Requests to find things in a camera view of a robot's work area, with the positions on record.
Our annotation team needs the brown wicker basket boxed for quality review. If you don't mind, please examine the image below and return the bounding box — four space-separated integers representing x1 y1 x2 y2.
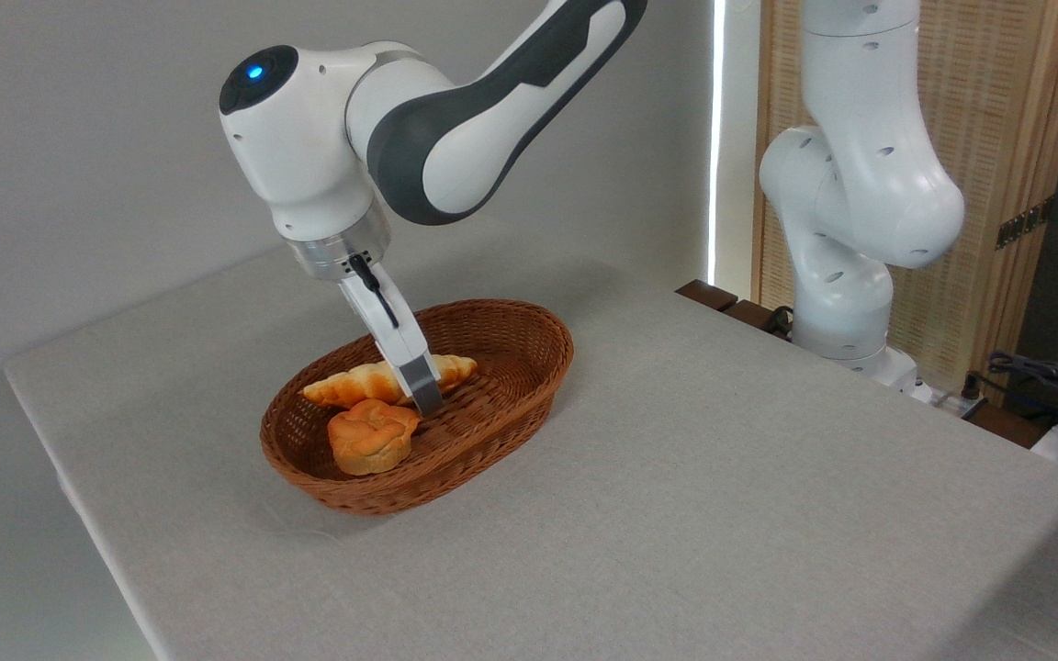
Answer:
259 298 576 517

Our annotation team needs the black cable bundle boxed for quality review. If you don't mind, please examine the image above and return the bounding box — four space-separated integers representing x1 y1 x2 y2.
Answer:
962 351 1058 434

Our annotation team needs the round bun bread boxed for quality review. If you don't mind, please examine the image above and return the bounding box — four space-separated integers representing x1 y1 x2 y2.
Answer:
327 398 422 476

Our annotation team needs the white power strip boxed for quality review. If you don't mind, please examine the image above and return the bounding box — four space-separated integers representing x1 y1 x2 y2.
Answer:
913 381 989 421

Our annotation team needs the long croissant bread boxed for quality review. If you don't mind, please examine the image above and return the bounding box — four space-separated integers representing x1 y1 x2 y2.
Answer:
302 354 478 409

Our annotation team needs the small dark brown wooden block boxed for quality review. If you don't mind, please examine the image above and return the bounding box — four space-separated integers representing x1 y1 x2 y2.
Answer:
676 279 739 313

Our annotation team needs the grey tablecloth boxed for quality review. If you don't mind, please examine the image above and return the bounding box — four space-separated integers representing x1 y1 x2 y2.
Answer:
4 225 1058 661

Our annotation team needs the long dark brown wooden board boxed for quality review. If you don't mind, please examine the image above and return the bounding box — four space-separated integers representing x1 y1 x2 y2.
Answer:
722 298 794 342

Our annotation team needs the bamboo folding screen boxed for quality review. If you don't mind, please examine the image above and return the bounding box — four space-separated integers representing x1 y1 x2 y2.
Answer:
754 0 1058 396

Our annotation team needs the metal screen hinge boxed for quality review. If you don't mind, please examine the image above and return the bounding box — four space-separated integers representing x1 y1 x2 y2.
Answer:
996 196 1056 251

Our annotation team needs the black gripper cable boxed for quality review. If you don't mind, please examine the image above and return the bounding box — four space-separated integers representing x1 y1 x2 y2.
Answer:
349 254 400 331

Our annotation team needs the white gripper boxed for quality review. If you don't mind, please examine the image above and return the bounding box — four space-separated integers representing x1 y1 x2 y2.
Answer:
338 263 445 420

